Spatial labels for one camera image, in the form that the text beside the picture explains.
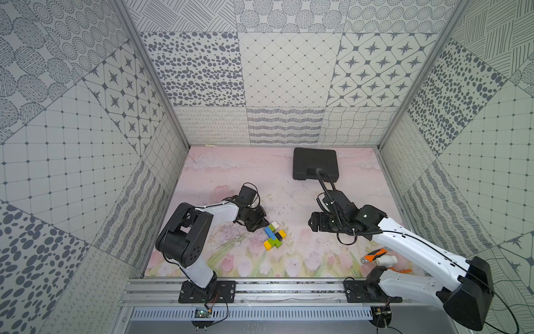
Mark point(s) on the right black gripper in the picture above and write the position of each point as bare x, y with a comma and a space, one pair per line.
322, 227

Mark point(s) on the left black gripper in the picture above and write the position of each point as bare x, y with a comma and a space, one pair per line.
254, 217

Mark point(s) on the blue long lego brick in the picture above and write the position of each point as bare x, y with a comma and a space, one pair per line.
272, 235

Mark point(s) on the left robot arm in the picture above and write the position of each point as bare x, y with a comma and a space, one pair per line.
182, 239

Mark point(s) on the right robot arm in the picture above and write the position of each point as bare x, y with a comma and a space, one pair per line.
462, 288

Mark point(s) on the black plastic tool case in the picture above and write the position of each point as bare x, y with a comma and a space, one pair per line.
307, 160

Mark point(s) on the white pvc valve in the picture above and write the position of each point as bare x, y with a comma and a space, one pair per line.
386, 261

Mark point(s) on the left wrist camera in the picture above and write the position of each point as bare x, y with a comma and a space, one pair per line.
247, 196

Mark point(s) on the orange handled tool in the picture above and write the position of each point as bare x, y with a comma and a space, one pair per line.
401, 267

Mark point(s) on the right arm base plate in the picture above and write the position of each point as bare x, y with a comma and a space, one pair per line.
360, 291

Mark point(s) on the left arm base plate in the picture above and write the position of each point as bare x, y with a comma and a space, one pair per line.
215, 292

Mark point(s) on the aluminium rail frame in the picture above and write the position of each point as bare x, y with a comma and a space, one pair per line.
270, 291

